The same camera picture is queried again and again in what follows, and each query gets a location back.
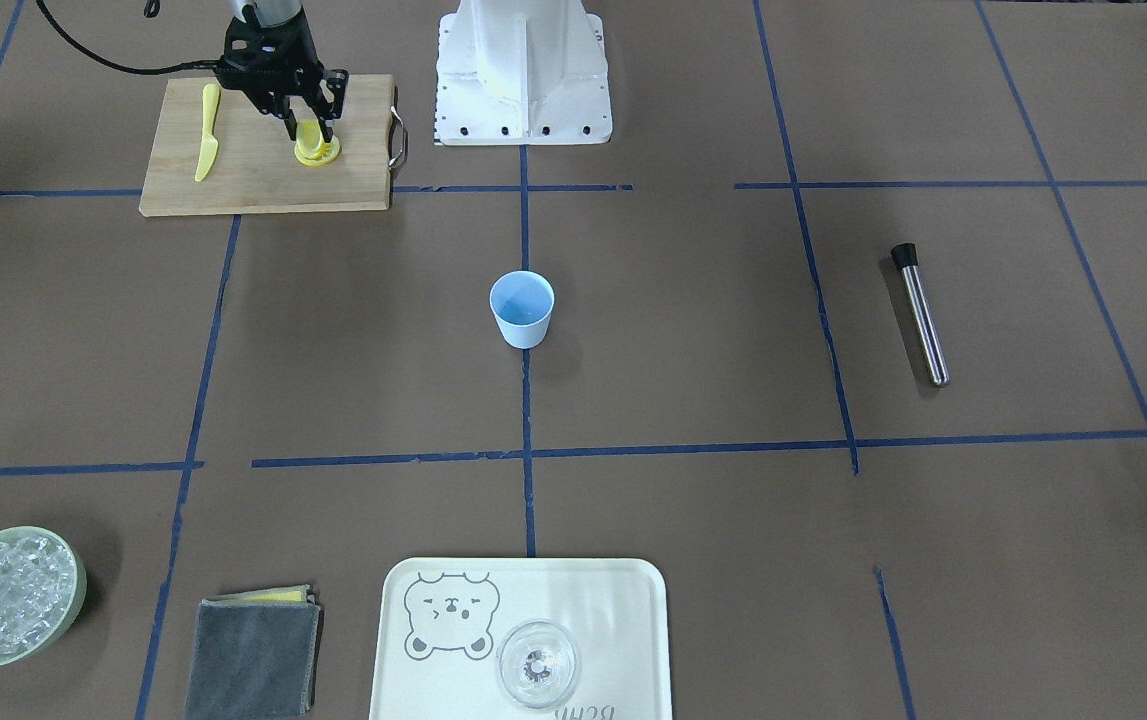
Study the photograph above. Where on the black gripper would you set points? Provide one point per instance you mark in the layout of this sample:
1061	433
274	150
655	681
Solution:
290	108

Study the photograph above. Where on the yellow lemon half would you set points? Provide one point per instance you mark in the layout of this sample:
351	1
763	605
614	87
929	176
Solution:
310	146

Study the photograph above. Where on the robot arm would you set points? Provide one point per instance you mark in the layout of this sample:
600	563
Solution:
270	12

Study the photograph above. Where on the light blue paper cup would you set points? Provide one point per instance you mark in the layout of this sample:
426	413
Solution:
522	303

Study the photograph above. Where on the wooden cutting board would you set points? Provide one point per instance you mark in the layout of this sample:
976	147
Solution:
256	170

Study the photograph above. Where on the yellow plastic knife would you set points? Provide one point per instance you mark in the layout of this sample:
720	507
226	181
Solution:
208	148

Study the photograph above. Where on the cream bear serving tray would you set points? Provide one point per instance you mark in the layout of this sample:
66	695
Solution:
443	622

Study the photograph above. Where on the grey folded cloth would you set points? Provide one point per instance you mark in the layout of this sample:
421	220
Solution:
254	655

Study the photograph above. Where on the green bowl of ice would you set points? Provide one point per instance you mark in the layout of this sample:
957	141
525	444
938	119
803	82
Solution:
43	585

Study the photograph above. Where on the clear wine glass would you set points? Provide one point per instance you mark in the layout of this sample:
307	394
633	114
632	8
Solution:
538	665

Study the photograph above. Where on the steel muddler black tip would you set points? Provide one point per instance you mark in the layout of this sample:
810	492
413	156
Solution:
904	256

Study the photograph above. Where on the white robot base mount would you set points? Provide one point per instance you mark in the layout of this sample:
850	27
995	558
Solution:
512	73

